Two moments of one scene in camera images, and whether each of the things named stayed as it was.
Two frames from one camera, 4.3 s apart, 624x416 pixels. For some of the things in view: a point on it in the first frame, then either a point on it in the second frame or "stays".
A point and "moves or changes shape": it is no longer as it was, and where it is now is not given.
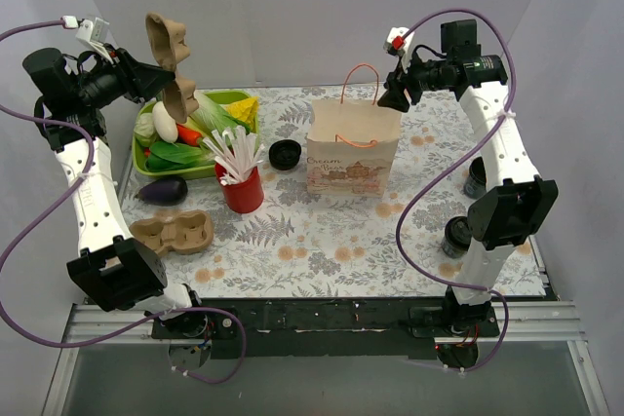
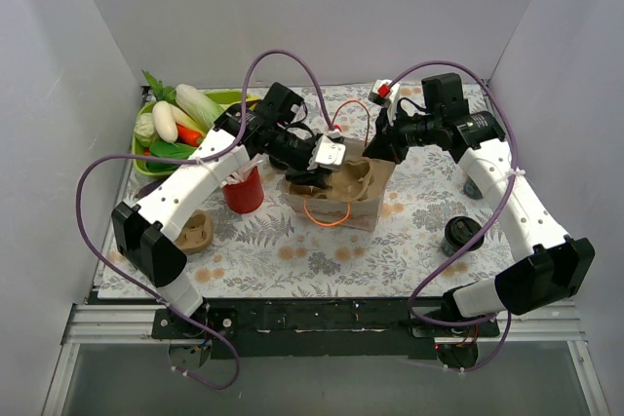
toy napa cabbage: [209, 117] stays
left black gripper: [129, 73] to [306, 175]
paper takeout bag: [350, 143] moves or changes shape
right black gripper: [408, 83] to [382, 141]
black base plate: [258, 329] stays
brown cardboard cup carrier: [185, 233] stays
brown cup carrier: [167, 40] to [350, 181]
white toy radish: [165, 123] stays
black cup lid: [458, 232] stays
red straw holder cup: [246, 195] stays
